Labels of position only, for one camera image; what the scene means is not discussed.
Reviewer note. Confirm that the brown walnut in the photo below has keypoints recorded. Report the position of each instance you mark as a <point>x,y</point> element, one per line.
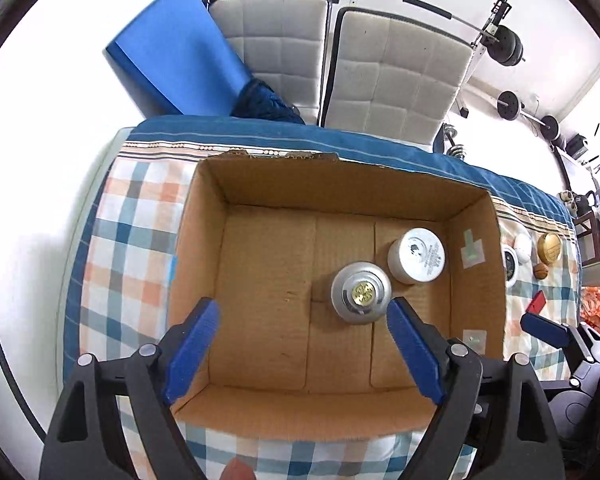
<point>540,271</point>

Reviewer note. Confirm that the white jar with printed lid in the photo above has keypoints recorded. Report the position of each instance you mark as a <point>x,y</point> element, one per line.
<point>418,256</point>

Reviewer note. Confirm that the dark wooden chair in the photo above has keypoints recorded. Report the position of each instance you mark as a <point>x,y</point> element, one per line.
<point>588,237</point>

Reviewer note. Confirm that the gold round tin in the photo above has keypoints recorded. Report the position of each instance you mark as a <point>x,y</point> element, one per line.
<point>549,247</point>

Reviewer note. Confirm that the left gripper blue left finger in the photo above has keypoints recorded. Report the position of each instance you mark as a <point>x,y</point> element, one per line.
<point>183,348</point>

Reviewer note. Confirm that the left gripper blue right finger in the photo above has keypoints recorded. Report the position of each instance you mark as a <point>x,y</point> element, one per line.
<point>422,347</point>

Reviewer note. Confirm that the black and white round jar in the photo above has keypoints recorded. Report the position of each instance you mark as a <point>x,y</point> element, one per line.
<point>510,265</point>

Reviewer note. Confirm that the dark blue knitted fabric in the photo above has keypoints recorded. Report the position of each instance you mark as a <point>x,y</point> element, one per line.
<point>257,100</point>

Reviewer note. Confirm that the person hand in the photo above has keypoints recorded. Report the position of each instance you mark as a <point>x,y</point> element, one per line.
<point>237,470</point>

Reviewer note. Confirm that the open cardboard box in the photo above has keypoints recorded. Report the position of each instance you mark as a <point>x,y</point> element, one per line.
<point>265,236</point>

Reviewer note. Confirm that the chrome dumbbell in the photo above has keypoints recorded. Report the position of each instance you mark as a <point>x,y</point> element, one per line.
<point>455,149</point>

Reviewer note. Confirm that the plaid checkered tablecloth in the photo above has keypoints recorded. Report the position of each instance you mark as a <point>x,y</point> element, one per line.
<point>118,296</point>

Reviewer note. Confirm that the grey quilted cushion left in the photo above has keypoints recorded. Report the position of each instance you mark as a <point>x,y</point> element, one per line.
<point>282,42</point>

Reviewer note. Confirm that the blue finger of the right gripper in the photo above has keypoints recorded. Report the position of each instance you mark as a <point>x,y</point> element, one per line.
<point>547,327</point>

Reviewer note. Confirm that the red rectangular case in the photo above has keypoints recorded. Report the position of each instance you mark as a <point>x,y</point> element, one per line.
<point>537,303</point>

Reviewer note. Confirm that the orange white patterned cloth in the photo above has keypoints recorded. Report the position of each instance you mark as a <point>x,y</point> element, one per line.
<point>590,306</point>

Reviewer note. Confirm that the grey quilted cushion right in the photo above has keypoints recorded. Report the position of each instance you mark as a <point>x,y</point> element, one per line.
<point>391,76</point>

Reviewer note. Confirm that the silver round tin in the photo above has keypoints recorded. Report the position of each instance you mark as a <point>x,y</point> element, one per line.
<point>360,293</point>

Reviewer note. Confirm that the barbell on rack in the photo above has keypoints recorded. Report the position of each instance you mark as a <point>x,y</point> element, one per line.
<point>502,44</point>

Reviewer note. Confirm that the white earbud case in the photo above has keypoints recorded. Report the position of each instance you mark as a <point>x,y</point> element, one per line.
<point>523,245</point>

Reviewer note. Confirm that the blue foam mat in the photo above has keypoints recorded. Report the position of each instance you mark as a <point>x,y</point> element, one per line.
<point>177,54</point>

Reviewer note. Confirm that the grey quilted cushion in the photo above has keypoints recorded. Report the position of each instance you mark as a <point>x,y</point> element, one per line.
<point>282,42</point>
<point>391,76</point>

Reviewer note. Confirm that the small barbell on floor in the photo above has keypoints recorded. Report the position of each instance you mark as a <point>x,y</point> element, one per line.
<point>510,108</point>

